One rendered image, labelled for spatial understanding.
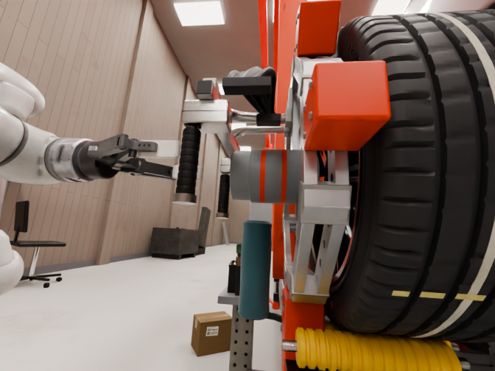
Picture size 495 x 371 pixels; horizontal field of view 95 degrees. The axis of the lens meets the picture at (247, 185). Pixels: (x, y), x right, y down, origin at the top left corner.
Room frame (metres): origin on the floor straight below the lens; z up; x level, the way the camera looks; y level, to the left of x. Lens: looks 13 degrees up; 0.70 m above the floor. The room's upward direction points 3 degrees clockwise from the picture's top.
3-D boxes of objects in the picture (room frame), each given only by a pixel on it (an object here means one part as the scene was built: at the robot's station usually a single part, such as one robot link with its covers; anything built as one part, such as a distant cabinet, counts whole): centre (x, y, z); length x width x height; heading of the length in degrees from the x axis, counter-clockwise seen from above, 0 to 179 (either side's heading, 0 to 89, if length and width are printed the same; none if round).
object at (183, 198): (0.42, 0.12, 0.83); 0.04 x 0.04 x 0.16
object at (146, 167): (0.48, 0.21, 0.83); 0.11 x 0.01 x 0.04; 125
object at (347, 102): (0.25, -0.11, 0.85); 0.09 x 0.08 x 0.07; 174
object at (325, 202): (0.56, -0.14, 0.85); 0.54 x 0.07 x 0.54; 174
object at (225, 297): (1.21, -0.01, 0.44); 0.43 x 0.17 x 0.03; 174
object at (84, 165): (0.44, 0.28, 0.83); 0.09 x 0.08 x 0.07; 84
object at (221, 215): (0.76, 0.08, 0.83); 0.04 x 0.04 x 0.16
